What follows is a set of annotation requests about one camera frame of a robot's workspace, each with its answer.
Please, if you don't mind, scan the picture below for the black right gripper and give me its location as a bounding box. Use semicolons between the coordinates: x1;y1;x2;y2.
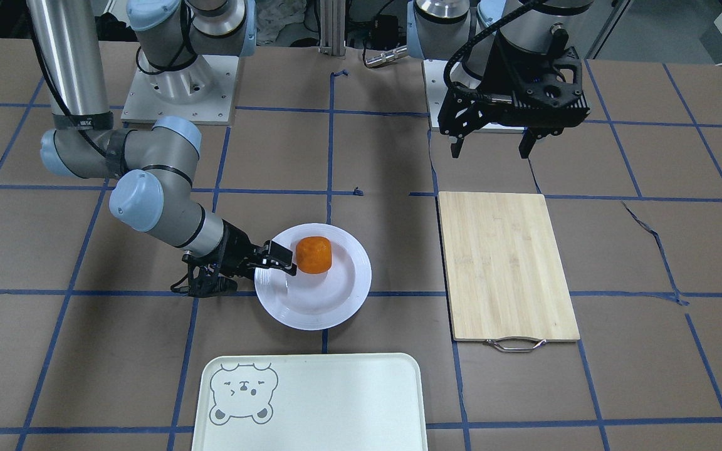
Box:
182;222;297;296

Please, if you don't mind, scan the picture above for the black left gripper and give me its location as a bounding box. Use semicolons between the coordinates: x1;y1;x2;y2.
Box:
438;44;590;158

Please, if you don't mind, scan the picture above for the orange fruit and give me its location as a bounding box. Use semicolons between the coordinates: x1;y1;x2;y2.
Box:
295;236;332;274

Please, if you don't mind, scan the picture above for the white round plate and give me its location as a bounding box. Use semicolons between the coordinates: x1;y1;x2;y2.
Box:
254;223;372;331

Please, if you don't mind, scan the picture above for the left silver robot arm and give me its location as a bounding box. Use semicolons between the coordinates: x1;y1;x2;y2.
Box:
407;1;592;158

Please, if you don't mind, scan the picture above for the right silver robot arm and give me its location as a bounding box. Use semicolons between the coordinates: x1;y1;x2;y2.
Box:
25;1;297;298

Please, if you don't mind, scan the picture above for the cream bear tray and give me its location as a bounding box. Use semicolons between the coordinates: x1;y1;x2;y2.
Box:
192;352;429;450

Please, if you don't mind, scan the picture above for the wooden cutting board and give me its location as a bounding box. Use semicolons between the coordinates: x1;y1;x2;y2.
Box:
437;191;580;348

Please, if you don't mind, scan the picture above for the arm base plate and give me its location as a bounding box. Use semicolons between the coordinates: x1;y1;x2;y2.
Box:
422;60;525;133
121;55;241;125

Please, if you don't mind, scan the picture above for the aluminium frame post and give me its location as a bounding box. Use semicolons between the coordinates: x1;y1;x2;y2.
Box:
318;0;347;58

